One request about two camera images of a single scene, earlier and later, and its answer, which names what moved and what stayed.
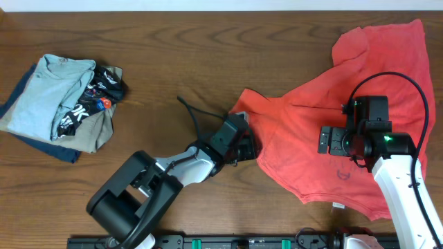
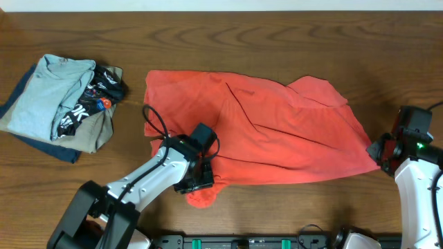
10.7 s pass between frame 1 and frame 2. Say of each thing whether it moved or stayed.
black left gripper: moved
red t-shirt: moved
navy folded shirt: stayed
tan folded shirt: stayed
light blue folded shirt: stayed
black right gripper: moved
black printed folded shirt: stayed
